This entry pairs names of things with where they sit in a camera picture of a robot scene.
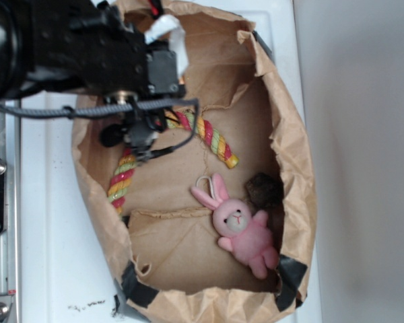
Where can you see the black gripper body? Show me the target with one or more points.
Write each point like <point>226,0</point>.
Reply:
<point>84,49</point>

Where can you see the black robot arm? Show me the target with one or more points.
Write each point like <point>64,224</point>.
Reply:
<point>17,51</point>

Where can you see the white paper label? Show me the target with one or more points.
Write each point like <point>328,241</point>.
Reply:
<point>168,24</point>

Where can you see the brown paper bag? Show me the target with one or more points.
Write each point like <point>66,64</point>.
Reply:
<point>165,262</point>

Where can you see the dark brown rough lump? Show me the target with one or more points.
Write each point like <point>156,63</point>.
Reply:
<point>264,191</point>

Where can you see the pink plush bunny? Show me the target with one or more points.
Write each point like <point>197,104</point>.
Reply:
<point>243,234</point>

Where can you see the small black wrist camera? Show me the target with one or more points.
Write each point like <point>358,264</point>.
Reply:
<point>138,134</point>

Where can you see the multicolour twisted rope toy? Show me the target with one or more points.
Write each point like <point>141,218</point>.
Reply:
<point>186,120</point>

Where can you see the aluminium frame rail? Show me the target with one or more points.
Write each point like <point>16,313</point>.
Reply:
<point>10,281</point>

